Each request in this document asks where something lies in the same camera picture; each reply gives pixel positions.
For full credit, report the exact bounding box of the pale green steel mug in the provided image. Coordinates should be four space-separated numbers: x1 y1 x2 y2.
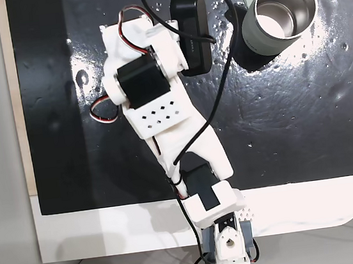
237 0 325 60

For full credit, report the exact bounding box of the red white black servo cable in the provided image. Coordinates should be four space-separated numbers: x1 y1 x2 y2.
88 93 122 126
115 2 156 61

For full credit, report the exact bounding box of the beige wooden board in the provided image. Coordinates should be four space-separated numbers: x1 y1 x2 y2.
0 0 39 199

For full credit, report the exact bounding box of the black rubber mat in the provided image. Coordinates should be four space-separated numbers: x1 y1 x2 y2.
5 0 353 217

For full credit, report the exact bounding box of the black oval camera box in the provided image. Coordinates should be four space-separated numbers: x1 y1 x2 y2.
168 0 216 79

